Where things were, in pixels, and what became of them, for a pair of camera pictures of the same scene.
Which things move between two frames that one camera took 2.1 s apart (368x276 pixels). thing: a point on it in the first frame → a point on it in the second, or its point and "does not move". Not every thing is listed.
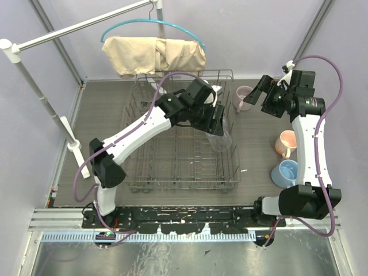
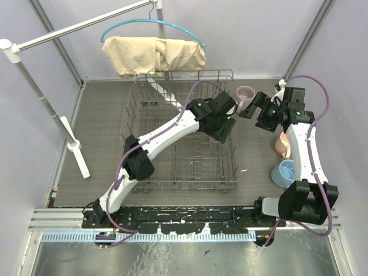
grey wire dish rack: (186, 160) does not move
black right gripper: (263, 85) → (259, 101)
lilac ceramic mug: (238, 102) does not move
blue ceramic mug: (284, 175) does not move
